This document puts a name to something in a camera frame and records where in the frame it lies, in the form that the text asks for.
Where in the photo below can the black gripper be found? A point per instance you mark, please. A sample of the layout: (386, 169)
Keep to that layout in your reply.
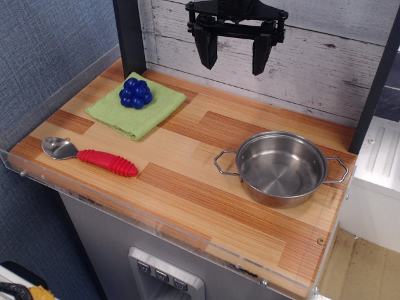
(252, 20)

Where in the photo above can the red handled metal spoon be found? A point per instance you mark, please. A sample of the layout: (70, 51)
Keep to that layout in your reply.
(59, 149)

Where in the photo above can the stainless steel pot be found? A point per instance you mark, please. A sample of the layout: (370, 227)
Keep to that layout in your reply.
(280, 169)

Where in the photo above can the blue toy grape cluster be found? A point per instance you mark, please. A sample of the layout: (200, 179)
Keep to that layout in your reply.
(135, 94)

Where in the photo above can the green folded cloth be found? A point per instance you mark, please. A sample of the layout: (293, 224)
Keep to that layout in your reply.
(136, 123)

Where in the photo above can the white plastic side unit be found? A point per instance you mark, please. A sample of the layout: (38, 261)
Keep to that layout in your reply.
(371, 206)

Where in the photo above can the grey toy fridge cabinet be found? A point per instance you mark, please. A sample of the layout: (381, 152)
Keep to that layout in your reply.
(107, 239)

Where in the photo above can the silver dispenser button panel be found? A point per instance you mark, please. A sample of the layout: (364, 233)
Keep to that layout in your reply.
(158, 279)

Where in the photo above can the yellow and black object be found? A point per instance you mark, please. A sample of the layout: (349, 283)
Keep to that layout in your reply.
(18, 291)

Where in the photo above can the dark left vertical post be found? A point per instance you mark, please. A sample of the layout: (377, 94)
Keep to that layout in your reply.
(130, 36)

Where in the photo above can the dark vertical post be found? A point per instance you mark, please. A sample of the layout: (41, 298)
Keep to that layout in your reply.
(130, 36)
(377, 87)

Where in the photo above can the dark right vertical post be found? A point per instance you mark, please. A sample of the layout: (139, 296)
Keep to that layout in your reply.
(377, 87)

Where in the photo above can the clear acrylic guard rail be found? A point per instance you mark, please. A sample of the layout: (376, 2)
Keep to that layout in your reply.
(179, 194)

